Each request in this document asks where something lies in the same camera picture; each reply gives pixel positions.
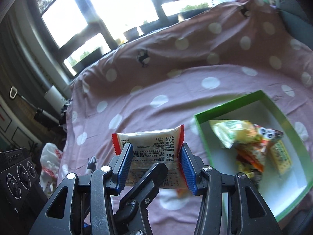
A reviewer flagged yellow black snack packet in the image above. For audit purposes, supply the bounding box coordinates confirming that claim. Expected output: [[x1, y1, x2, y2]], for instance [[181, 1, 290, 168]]
[[237, 161, 263, 189]]

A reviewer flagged panda face snack packet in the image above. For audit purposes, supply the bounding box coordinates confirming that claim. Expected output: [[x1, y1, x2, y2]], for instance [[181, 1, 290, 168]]
[[235, 125, 284, 173]]

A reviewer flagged orange yellow chips packet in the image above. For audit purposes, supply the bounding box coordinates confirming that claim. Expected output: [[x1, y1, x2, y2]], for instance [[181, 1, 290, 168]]
[[270, 140, 292, 176]]

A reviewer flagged red edged white snack packet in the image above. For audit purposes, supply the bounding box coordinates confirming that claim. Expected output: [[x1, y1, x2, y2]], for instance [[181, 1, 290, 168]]
[[112, 124, 187, 189]]

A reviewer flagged light green rice cracker packet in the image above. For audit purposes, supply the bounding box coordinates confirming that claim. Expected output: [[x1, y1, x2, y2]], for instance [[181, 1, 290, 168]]
[[209, 120, 259, 149]]

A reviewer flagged green cardboard box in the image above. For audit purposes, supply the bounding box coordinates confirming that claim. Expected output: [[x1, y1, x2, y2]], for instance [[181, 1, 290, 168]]
[[195, 90, 312, 221]]

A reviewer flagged white plastic shopping bag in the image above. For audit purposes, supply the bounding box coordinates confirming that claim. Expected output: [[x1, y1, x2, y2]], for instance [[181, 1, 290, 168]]
[[39, 143, 63, 198]]

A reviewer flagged pink polka dot sheet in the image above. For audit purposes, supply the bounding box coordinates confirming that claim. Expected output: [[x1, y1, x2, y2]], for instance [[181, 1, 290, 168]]
[[57, 0, 313, 235]]

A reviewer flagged dark windowsill planter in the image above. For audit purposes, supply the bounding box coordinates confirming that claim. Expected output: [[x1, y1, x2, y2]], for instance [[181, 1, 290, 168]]
[[73, 47, 104, 73]]

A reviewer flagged dark framed window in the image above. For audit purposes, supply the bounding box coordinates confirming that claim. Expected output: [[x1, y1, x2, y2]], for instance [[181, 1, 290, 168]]
[[26, 0, 212, 78]]

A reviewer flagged grey sofa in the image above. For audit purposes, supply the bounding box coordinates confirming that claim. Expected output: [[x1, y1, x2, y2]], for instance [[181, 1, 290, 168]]
[[276, 0, 312, 49]]

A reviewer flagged black stereo camera box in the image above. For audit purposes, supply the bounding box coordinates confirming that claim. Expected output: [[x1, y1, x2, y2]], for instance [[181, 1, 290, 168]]
[[1, 148, 38, 212]]

